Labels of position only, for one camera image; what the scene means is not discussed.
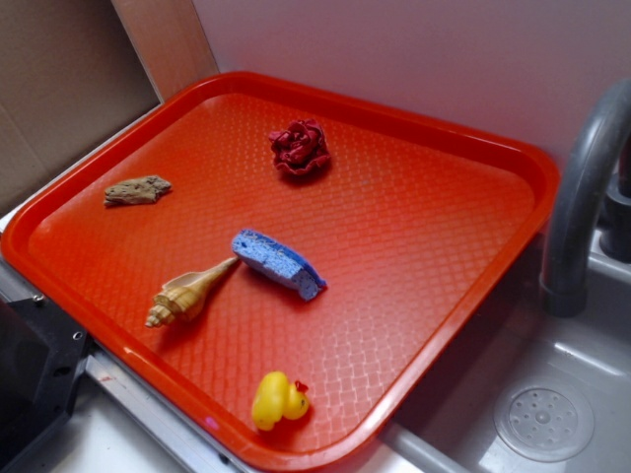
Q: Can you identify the brown wood chip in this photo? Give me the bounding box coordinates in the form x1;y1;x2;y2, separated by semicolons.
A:
104;175;172;207

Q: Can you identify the blue sponge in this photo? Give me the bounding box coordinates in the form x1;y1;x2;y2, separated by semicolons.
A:
232;229;327;302

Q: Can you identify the red plastic tray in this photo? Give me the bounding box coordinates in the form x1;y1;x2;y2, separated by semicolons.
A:
1;73;559;472

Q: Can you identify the red fabric flower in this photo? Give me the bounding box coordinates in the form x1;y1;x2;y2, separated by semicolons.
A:
268;118;331;176

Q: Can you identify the tan conch seashell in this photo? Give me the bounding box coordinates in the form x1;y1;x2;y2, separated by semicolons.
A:
145;256;240;328

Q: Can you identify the yellow rubber duck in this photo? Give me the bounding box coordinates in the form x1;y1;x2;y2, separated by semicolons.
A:
251;371;311;432

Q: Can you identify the brown cardboard panel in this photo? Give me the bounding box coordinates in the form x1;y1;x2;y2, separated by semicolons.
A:
1;1;158;214

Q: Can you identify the grey sink drain strainer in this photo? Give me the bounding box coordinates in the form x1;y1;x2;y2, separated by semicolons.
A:
493;377;595;463

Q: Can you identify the grey sink faucet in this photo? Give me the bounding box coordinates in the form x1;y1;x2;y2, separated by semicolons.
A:
539;79;630;317

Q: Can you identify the black metal bracket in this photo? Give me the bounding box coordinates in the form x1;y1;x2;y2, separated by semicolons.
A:
1;299;91;472

